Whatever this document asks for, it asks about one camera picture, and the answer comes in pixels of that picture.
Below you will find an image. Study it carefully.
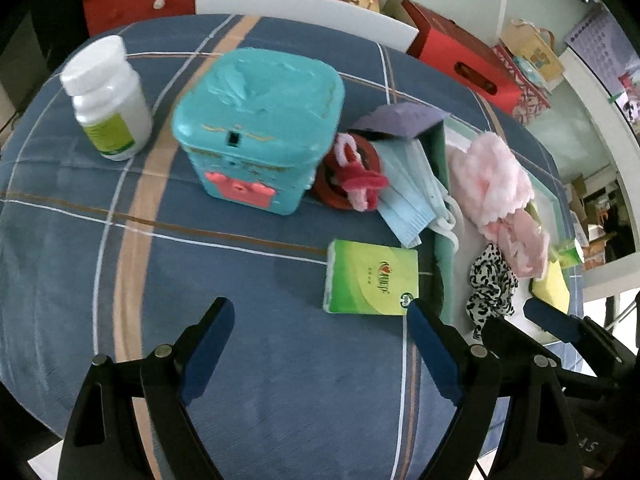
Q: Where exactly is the green tissue packet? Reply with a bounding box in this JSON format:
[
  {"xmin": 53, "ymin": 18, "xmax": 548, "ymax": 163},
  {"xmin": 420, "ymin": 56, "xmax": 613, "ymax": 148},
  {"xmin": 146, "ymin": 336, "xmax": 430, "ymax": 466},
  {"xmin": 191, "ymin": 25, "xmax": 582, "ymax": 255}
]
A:
[{"xmin": 322, "ymin": 239, "xmax": 420, "ymax": 317}]

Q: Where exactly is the white chair back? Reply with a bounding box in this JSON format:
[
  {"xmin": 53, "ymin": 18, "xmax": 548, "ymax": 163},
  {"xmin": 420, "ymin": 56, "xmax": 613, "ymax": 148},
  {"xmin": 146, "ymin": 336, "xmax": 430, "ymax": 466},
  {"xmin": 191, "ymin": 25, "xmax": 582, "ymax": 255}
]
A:
[{"xmin": 195, "ymin": 0, "xmax": 420, "ymax": 53}]

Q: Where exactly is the pink white fluffy towel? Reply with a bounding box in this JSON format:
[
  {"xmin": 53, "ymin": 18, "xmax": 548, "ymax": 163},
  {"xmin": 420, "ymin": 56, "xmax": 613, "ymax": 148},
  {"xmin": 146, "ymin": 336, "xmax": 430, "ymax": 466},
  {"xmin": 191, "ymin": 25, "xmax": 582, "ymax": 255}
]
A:
[{"xmin": 446, "ymin": 131, "xmax": 551, "ymax": 279}]

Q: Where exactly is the blue face mask bundle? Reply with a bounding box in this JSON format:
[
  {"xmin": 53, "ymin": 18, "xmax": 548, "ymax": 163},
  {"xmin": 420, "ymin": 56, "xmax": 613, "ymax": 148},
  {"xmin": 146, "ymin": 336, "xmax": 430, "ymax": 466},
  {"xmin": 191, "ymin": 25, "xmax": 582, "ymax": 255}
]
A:
[{"xmin": 375, "ymin": 140, "xmax": 461, "ymax": 251}]

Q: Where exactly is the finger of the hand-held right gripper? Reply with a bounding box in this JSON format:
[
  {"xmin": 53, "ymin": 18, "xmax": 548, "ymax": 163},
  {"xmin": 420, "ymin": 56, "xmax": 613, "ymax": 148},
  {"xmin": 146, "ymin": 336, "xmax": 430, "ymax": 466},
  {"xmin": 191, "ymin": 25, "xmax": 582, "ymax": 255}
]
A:
[
  {"xmin": 523, "ymin": 297, "xmax": 629, "ymax": 384},
  {"xmin": 482, "ymin": 313, "xmax": 565, "ymax": 367}
]

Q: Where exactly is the red pink bow clip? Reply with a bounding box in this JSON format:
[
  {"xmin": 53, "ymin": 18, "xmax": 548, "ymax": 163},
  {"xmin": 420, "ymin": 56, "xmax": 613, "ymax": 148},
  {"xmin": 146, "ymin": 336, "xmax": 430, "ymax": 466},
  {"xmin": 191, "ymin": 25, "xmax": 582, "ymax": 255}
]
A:
[{"xmin": 332, "ymin": 132, "xmax": 388, "ymax": 211}]

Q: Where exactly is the red gift box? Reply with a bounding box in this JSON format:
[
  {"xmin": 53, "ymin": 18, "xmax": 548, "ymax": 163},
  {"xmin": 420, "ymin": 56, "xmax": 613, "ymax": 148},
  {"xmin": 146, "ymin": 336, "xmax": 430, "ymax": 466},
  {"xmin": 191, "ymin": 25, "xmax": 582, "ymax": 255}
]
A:
[{"xmin": 400, "ymin": 0, "xmax": 521, "ymax": 116}]

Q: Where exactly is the red tape roll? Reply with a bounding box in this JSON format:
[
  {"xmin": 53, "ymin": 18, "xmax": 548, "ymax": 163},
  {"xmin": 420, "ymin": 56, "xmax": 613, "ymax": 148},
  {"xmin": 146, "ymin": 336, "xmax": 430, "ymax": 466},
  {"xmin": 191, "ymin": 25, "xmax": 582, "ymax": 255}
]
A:
[{"xmin": 312, "ymin": 132, "xmax": 386, "ymax": 211}]

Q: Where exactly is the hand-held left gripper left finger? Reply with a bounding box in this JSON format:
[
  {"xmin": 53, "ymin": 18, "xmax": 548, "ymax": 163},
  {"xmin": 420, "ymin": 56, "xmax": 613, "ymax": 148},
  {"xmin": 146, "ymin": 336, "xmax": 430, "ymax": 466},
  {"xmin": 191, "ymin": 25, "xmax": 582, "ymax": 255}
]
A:
[{"xmin": 57, "ymin": 296, "xmax": 236, "ymax": 480}]

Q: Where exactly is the purple folded card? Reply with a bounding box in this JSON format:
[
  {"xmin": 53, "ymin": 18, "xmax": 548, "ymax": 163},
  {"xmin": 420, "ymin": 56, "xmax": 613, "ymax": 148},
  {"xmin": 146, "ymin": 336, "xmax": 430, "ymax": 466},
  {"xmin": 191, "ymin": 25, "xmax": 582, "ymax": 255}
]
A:
[{"xmin": 348, "ymin": 102, "xmax": 449, "ymax": 142}]

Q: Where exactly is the teal toy box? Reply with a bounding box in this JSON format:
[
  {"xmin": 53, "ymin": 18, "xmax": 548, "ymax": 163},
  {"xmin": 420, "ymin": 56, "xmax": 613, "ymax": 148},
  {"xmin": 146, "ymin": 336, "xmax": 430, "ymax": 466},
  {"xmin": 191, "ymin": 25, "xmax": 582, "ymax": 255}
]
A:
[{"xmin": 171, "ymin": 48, "xmax": 346, "ymax": 217}]

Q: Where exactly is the white shelf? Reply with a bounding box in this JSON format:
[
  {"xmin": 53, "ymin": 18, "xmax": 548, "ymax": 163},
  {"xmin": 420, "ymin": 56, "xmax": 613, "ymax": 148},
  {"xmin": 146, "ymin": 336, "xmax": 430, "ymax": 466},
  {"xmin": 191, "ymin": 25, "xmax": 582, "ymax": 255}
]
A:
[{"xmin": 557, "ymin": 45, "xmax": 640, "ymax": 271}]

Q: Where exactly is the blue plaid cloth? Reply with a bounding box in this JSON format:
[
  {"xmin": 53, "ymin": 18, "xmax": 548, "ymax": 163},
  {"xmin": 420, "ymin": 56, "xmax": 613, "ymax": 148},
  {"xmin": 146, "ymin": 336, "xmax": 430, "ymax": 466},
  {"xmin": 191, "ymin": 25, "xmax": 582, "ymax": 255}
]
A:
[{"xmin": 0, "ymin": 14, "xmax": 576, "ymax": 480}]

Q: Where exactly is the yellow sponge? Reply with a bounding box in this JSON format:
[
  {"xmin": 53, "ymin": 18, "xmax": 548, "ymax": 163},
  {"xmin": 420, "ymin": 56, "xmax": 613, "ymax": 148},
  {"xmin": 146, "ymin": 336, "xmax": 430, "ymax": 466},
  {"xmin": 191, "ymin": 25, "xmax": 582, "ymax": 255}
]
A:
[{"xmin": 531, "ymin": 260, "xmax": 571, "ymax": 313}]

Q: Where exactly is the mint green tray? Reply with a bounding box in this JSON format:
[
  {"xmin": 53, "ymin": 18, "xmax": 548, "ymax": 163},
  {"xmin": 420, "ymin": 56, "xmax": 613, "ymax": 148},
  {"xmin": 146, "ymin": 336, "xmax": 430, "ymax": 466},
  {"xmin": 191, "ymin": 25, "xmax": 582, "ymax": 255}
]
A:
[{"xmin": 415, "ymin": 110, "xmax": 586, "ymax": 346}]

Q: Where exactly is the white pill bottle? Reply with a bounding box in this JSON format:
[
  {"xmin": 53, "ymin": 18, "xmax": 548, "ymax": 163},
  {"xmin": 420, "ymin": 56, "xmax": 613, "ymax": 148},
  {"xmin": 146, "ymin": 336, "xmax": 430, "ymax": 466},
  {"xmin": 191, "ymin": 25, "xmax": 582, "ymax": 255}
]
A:
[{"xmin": 60, "ymin": 35, "xmax": 153, "ymax": 162}]

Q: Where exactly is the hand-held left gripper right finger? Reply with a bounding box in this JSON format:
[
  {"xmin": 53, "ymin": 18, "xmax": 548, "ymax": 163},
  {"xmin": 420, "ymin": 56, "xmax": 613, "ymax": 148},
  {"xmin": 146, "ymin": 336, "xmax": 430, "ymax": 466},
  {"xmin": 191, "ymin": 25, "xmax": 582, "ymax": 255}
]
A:
[{"xmin": 406, "ymin": 300, "xmax": 583, "ymax": 480}]

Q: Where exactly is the red patterned box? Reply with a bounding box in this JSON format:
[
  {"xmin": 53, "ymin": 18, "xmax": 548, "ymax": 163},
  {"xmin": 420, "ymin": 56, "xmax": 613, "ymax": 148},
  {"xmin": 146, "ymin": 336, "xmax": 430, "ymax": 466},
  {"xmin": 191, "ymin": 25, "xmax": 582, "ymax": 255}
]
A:
[{"xmin": 492, "ymin": 42, "xmax": 551, "ymax": 126}]

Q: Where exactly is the tan paper bag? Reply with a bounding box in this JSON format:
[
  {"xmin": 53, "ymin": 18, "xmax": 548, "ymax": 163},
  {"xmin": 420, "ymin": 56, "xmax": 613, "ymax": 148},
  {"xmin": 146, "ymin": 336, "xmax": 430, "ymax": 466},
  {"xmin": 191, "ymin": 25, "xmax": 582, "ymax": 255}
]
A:
[{"xmin": 500, "ymin": 19, "xmax": 566, "ymax": 83}]

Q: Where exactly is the purple wall calendar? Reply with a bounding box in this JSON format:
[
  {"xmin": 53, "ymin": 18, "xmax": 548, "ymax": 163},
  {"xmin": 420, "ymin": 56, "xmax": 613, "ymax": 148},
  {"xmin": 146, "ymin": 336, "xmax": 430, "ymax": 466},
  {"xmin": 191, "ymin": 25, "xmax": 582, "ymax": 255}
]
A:
[{"xmin": 564, "ymin": 5, "xmax": 640, "ymax": 106}]

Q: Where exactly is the leopard print scrunchie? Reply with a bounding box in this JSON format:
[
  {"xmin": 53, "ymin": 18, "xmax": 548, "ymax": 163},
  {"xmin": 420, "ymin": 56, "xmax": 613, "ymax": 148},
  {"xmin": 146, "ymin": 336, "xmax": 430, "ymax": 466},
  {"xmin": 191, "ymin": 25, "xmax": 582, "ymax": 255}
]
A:
[{"xmin": 466, "ymin": 242, "xmax": 518, "ymax": 341}]

